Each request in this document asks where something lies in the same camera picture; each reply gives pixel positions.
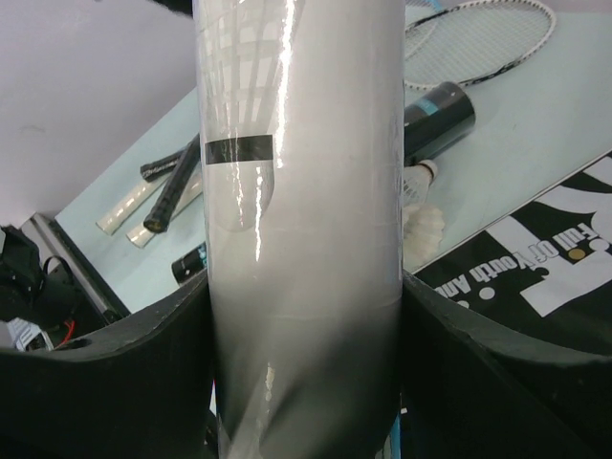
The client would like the black shuttlecock tube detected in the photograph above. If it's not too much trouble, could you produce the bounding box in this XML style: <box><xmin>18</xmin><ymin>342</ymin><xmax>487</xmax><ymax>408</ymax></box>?
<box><xmin>171</xmin><ymin>80</ymin><xmax>476</xmax><ymax>289</ymax></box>

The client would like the feather shuttlecock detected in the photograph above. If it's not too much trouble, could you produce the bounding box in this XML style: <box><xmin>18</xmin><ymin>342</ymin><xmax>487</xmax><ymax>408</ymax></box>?
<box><xmin>403</xmin><ymin>204</ymin><xmax>445</xmax><ymax>273</ymax></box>

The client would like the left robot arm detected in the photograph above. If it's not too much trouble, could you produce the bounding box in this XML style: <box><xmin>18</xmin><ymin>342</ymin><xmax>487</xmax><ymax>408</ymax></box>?
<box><xmin>1</xmin><ymin>226</ymin><xmax>82</xmax><ymax>330</ymax></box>

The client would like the white racket right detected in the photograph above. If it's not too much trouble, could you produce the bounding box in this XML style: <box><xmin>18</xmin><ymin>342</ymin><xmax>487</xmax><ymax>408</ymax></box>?
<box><xmin>168</xmin><ymin>1</ymin><xmax>556</xmax><ymax>233</ymax></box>

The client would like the black sport racket bag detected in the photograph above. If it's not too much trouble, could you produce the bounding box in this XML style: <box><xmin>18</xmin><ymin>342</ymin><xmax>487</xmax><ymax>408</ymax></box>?
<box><xmin>416</xmin><ymin>154</ymin><xmax>611</xmax><ymax>356</ymax></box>

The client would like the white shuttlecock tube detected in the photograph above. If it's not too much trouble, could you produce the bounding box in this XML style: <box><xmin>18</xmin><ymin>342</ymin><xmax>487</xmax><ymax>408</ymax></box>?
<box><xmin>193</xmin><ymin>1</ymin><xmax>404</xmax><ymax>458</ymax></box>

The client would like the blue racket right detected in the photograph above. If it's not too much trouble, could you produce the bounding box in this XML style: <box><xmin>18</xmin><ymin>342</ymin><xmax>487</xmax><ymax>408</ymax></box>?
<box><xmin>126</xmin><ymin>174</ymin><xmax>203</xmax><ymax>249</ymax></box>

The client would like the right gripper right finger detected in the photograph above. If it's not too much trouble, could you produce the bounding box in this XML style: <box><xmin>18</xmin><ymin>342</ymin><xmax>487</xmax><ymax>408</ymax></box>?
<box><xmin>400</xmin><ymin>273</ymin><xmax>611</xmax><ymax>458</ymax></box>

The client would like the nylon mesh shuttlecock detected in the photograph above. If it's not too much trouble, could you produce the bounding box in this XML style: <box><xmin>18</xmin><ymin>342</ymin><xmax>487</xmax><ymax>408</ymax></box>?
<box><xmin>402</xmin><ymin>160</ymin><xmax>438</xmax><ymax>208</ymax></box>

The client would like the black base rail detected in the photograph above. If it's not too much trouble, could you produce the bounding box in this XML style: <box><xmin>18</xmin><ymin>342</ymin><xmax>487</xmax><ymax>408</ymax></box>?
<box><xmin>22</xmin><ymin>213</ymin><xmax>131</xmax><ymax>324</ymax></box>

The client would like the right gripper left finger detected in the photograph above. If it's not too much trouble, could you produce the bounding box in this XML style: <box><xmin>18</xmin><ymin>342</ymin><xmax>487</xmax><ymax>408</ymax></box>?
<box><xmin>1</xmin><ymin>275</ymin><xmax>213</xmax><ymax>458</ymax></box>

